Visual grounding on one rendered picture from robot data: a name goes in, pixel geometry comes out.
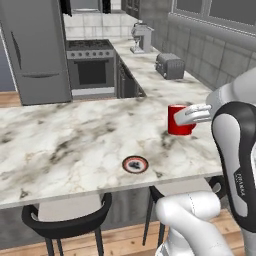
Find grey fridge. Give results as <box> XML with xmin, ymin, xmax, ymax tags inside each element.
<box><xmin>0</xmin><ymin>0</ymin><xmax>74</xmax><ymax>107</ymax></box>

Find grey-framed window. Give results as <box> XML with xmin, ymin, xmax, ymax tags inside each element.
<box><xmin>168</xmin><ymin>0</ymin><xmax>256</xmax><ymax>38</ymax></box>

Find grey oven with hob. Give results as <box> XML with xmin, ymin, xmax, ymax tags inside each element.
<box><xmin>65</xmin><ymin>38</ymin><xmax>117</xmax><ymax>98</ymax></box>

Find grey stand mixer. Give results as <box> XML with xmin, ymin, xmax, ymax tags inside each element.
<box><xmin>129</xmin><ymin>21</ymin><xmax>155</xmax><ymax>55</ymax></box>

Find red cup of tea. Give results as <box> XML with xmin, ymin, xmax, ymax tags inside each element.
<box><xmin>167</xmin><ymin>104</ymin><xmax>197</xmax><ymax>136</ymax></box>

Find dark range hood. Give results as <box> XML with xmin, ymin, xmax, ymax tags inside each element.
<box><xmin>59</xmin><ymin>0</ymin><xmax>112</xmax><ymax>18</ymax></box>

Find black stool with white seat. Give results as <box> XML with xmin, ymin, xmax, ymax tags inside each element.
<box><xmin>142</xmin><ymin>175</ymin><xmax>227</xmax><ymax>248</ymax></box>
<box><xmin>21</xmin><ymin>192</ymin><xmax>113</xmax><ymax>256</ymax></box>

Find red-rimmed dark saucer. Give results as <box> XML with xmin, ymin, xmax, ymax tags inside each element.
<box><xmin>121</xmin><ymin>155</ymin><xmax>150</xmax><ymax>175</ymax></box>

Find grey toaster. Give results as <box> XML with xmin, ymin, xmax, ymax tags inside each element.
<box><xmin>154</xmin><ymin>52</ymin><xmax>186</xmax><ymax>81</ymax></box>

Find dark base cupboards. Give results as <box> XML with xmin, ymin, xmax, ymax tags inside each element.
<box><xmin>114</xmin><ymin>53</ymin><xmax>147</xmax><ymax>100</ymax></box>

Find dark wall cupboards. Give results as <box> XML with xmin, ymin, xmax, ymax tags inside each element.
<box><xmin>120</xmin><ymin>0</ymin><xmax>174</xmax><ymax>21</ymax></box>

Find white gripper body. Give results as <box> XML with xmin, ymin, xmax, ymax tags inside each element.
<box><xmin>173</xmin><ymin>103</ymin><xmax>213</xmax><ymax>127</ymax></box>

